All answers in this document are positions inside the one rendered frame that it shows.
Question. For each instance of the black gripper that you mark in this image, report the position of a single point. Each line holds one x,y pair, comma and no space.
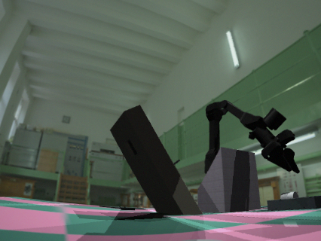
278,156

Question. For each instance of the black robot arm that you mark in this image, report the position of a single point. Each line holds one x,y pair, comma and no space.
257,124

